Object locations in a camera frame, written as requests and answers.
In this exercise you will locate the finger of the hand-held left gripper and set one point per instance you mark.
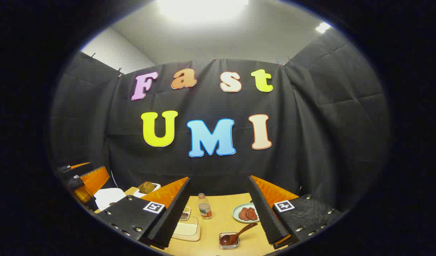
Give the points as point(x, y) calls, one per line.
point(93, 179)
point(74, 167)

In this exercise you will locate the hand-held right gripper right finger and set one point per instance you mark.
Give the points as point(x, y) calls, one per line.
point(266, 213)

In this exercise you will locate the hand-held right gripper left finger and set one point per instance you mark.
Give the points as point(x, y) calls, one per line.
point(168, 220)

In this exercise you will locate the white rice cooker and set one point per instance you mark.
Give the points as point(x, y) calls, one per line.
point(109, 197)

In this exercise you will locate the brown wooden spoon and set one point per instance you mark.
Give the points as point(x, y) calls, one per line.
point(226, 240)

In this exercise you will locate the red meat slice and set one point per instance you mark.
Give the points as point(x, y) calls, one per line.
point(252, 214)
point(243, 214)

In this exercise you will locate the cream rectangular tray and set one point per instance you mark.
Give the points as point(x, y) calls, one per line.
point(187, 229)

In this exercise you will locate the pale green plate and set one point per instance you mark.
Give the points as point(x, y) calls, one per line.
point(236, 213)

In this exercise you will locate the white toaster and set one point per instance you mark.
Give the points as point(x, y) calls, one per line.
point(157, 185)

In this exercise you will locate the brown bread slice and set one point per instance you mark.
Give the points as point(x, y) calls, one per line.
point(151, 186)
point(144, 188)

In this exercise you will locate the clear plastic bottle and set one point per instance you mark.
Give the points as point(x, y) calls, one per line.
point(205, 209)

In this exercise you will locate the black backdrop cloth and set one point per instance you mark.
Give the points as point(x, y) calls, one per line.
point(211, 167)

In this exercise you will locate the small ceiling light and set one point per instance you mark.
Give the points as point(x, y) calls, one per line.
point(323, 27)

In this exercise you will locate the large ceiling light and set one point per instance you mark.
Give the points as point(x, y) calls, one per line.
point(203, 7)

